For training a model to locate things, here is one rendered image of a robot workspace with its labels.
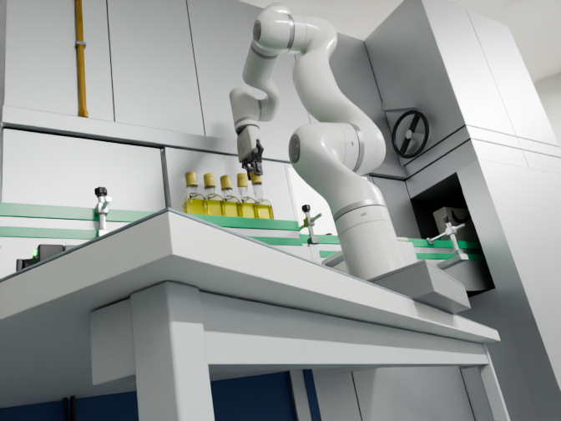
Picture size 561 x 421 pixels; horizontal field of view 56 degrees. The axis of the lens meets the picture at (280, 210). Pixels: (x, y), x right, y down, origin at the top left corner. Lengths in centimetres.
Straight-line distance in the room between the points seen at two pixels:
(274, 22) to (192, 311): 108
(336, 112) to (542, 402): 128
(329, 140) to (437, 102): 127
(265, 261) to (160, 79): 155
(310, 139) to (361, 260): 28
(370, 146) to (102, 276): 90
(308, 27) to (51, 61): 85
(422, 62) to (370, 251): 153
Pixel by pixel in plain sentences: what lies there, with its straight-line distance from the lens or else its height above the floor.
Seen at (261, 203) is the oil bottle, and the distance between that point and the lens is 164.
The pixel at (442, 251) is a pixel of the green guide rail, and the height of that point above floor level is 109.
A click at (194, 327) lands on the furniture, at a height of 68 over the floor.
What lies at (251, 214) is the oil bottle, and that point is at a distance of 160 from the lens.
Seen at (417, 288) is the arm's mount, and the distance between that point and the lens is 89.
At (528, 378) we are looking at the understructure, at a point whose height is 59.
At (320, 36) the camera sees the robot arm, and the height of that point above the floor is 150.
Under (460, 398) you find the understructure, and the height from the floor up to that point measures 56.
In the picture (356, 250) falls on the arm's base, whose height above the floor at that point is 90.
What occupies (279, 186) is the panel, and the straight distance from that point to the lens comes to 191.
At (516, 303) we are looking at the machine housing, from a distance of 209.
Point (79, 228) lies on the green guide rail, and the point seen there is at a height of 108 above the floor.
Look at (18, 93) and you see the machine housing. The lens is 177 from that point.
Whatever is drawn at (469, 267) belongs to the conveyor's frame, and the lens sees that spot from 215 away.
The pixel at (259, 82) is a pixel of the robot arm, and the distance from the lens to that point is 171.
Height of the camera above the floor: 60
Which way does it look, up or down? 22 degrees up
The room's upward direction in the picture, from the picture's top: 11 degrees counter-clockwise
